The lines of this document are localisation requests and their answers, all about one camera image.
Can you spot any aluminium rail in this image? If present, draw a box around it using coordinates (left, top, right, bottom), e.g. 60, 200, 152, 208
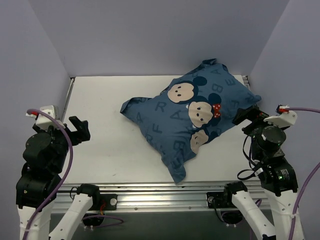
61, 77, 76, 122
242, 75, 250, 89

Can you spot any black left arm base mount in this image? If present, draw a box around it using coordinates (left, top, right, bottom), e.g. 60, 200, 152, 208
98, 193, 118, 211

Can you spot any aluminium right side rail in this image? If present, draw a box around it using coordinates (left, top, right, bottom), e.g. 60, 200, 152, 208
242, 75, 250, 89

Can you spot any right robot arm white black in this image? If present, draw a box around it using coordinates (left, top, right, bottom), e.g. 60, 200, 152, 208
222, 105, 305, 240

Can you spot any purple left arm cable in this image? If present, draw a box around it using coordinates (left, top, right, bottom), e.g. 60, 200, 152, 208
24, 108, 125, 240

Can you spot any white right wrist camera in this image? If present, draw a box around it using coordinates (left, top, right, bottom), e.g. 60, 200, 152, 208
263, 105, 298, 129

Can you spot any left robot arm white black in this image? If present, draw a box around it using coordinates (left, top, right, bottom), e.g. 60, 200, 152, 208
16, 116, 101, 240

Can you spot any aluminium front rail frame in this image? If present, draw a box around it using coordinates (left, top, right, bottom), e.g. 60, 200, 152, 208
52, 186, 270, 214

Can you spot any aluminium left side rail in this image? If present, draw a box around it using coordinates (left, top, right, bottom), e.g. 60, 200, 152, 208
61, 77, 76, 122

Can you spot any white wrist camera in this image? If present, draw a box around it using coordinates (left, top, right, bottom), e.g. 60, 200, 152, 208
25, 105, 61, 131
263, 105, 298, 129

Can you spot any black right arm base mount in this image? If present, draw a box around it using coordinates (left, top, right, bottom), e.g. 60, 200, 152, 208
206, 191, 235, 209

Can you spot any blue cartoon print pillowcase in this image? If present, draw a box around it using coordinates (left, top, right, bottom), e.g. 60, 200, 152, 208
120, 58, 262, 184

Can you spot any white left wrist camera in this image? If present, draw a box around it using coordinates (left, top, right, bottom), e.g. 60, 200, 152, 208
25, 105, 61, 131

